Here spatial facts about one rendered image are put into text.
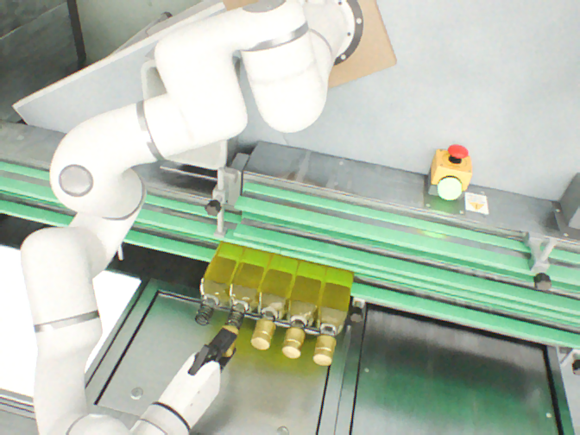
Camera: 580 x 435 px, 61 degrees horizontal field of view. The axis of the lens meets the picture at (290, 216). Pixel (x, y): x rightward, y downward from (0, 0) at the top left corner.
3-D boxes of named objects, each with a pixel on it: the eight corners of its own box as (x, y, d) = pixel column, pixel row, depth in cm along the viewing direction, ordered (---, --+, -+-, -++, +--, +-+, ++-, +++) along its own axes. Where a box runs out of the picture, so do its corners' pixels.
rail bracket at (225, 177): (224, 211, 108) (204, 250, 99) (225, 147, 97) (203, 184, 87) (237, 214, 108) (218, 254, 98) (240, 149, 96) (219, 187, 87)
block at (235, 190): (234, 185, 112) (223, 204, 107) (235, 151, 106) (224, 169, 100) (249, 189, 111) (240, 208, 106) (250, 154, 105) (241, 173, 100)
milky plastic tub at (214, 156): (165, 135, 115) (149, 156, 108) (157, 41, 100) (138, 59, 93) (237, 151, 113) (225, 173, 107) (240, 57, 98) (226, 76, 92)
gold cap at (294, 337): (286, 336, 93) (280, 356, 89) (286, 324, 90) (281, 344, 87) (305, 340, 92) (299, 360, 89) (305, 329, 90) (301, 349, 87)
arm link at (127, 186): (161, 113, 76) (72, 140, 76) (130, 85, 62) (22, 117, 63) (185, 198, 75) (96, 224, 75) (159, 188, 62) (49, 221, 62)
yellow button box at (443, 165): (427, 173, 106) (426, 194, 101) (438, 144, 101) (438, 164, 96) (460, 180, 106) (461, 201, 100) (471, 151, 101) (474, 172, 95)
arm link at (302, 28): (168, 140, 75) (122, 35, 66) (319, 95, 75) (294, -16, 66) (166, 170, 68) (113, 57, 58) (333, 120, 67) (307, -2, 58)
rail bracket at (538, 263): (519, 237, 96) (528, 288, 86) (534, 209, 91) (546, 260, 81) (539, 242, 96) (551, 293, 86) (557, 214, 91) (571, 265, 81)
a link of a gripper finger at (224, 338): (216, 366, 82) (237, 337, 87) (217, 356, 80) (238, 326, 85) (200, 357, 83) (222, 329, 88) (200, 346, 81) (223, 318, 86)
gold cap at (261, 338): (256, 327, 93) (249, 347, 90) (257, 316, 91) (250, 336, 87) (274, 332, 93) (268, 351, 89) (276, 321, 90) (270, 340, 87)
